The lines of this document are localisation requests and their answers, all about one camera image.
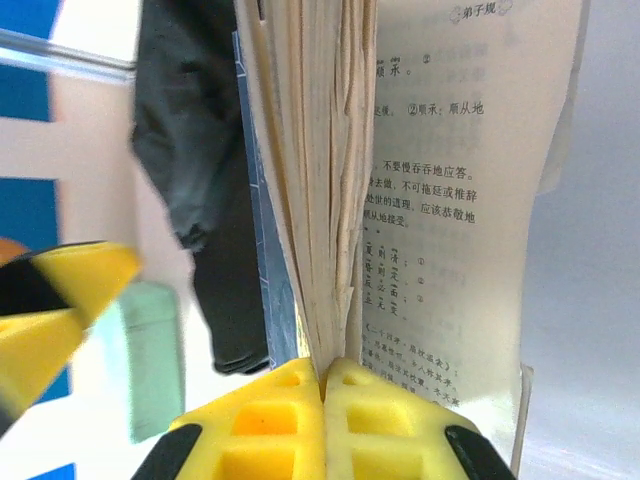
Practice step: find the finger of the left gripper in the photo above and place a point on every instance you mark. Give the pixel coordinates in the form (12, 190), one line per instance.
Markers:
(50, 280)

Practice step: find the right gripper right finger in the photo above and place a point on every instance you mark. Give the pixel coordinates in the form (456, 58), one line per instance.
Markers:
(390, 430)

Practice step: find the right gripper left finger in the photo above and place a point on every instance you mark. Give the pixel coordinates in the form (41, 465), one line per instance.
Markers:
(265, 430)

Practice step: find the black backpack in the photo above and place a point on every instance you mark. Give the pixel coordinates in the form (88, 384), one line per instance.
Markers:
(190, 125)

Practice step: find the navy book with yellow label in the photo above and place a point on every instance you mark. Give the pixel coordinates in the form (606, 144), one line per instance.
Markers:
(425, 200)

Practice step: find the mint green zip pouch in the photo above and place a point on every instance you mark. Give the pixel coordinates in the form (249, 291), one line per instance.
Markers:
(150, 360)

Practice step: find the aluminium corner post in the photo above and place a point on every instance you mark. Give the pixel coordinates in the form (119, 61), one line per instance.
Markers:
(60, 52)

